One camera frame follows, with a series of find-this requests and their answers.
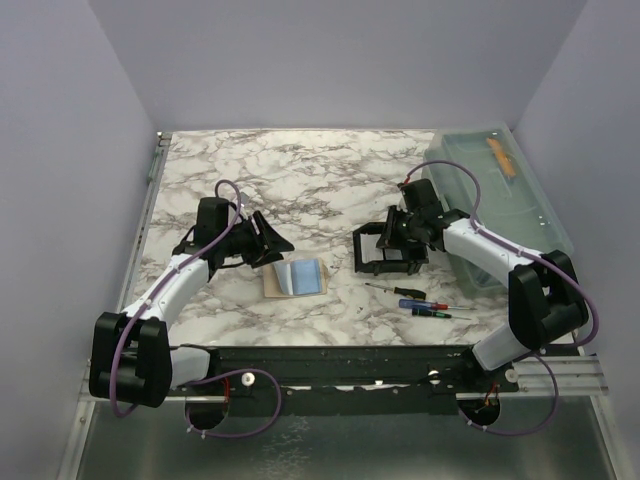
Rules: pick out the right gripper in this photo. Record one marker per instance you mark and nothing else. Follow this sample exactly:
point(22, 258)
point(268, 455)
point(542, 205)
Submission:
point(389, 239)

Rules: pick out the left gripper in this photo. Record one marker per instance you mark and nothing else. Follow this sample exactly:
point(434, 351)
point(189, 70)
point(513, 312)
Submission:
point(274, 243)

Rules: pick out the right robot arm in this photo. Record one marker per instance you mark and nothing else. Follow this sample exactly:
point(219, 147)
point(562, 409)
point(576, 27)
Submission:
point(544, 301)

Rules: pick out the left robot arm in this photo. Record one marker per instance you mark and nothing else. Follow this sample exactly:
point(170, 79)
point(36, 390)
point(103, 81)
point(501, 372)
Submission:
point(132, 359)

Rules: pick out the stack of white cards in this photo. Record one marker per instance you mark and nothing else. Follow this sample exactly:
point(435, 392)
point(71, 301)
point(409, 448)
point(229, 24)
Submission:
point(371, 252)

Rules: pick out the black plastic card tray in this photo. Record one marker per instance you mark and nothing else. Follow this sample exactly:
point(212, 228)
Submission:
point(414, 257)

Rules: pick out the black yellow screwdriver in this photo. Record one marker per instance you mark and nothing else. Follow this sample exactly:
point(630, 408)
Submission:
point(405, 292)

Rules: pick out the blue red screwdriver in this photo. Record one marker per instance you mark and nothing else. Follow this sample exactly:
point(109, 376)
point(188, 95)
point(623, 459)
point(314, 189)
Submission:
point(412, 303)

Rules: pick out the blue green screwdriver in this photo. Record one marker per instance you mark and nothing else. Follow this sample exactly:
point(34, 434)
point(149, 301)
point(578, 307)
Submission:
point(420, 312)

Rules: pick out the clear plastic storage box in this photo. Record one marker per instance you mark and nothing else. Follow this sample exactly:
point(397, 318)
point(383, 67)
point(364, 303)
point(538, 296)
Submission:
point(514, 207)

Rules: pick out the orange tool in box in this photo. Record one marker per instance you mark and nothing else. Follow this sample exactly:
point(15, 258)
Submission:
point(502, 158)

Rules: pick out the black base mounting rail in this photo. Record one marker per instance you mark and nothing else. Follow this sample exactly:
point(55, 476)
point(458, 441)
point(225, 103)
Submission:
point(341, 381)

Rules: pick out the aluminium frame rail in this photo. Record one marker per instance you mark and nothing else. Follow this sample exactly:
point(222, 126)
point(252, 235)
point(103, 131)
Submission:
point(564, 376)

